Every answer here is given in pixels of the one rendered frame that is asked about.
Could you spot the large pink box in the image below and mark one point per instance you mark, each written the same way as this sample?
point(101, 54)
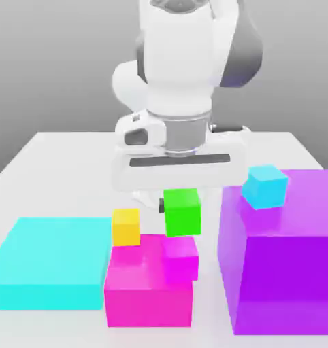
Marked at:
point(147, 301)

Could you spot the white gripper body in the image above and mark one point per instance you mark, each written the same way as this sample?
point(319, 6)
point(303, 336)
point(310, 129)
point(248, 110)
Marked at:
point(180, 175)

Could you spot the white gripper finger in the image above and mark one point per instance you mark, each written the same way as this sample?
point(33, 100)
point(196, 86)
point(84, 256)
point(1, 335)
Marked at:
point(161, 205)

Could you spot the small yellow cube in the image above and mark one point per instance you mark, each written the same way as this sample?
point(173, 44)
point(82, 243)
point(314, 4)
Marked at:
point(126, 229)

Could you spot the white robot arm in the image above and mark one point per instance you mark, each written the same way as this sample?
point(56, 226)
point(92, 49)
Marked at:
point(177, 62)

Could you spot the small blue cube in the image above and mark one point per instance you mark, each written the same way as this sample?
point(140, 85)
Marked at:
point(266, 189)

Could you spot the small green cube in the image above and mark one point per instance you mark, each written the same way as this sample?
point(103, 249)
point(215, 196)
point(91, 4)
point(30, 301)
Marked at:
point(182, 214)

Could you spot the small magenta cube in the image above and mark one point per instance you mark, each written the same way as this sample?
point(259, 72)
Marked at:
point(181, 262)

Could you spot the large purple box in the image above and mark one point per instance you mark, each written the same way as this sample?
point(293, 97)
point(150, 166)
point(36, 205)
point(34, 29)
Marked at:
point(289, 272)

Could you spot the large cyan box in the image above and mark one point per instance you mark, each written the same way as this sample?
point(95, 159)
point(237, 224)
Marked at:
point(47, 261)

